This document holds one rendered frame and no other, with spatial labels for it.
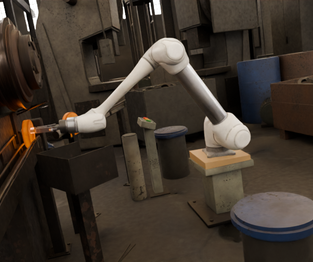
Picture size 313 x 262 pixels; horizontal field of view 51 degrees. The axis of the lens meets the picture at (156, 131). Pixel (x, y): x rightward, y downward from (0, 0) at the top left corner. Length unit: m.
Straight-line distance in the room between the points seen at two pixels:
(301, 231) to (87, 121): 1.17
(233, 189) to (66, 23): 3.22
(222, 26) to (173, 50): 3.31
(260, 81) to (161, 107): 1.50
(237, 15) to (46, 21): 2.66
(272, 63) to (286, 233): 3.77
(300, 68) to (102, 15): 2.73
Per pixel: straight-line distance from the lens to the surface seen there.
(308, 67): 4.99
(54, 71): 4.60
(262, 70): 4.71
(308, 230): 1.20
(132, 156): 2.50
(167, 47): 1.66
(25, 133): 1.83
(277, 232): 1.17
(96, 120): 1.81
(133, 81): 1.85
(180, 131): 2.84
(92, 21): 4.49
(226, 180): 2.14
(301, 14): 6.08
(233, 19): 5.09
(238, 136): 1.84
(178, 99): 4.00
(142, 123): 2.44
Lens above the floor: 0.99
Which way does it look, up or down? 11 degrees down
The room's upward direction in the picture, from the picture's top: 9 degrees counter-clockwise
